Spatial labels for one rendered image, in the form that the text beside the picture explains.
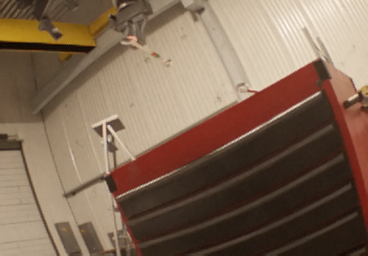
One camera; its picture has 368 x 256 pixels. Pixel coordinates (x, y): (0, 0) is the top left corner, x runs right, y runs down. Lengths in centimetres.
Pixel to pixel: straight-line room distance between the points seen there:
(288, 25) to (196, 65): 267
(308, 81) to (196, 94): 970
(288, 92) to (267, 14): 899
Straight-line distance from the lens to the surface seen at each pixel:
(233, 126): 110
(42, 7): 129
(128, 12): 139
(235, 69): 1001
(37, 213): 1288
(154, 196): 122
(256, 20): 1009
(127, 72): 1191
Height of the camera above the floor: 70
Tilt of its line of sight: 13 degrees up
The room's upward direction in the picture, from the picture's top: 21 degrees counter-clockwise
